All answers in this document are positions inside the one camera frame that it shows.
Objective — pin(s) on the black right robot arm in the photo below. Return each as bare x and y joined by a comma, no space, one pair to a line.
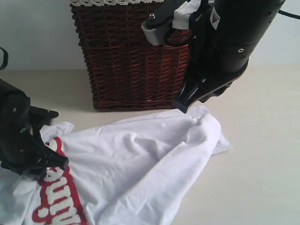
224,36

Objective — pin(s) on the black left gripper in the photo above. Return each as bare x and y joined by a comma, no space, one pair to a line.
21,147

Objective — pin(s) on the white t-shirt red lettering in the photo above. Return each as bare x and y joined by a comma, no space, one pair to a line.
134,171

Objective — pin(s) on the dark red wicker basket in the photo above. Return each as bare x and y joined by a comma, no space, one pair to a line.
126,72

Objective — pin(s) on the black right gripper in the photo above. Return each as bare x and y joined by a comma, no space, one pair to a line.
213,67

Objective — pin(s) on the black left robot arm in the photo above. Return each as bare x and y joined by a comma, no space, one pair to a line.
11,94

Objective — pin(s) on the beige lace basket liner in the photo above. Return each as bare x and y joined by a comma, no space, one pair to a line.
100,3

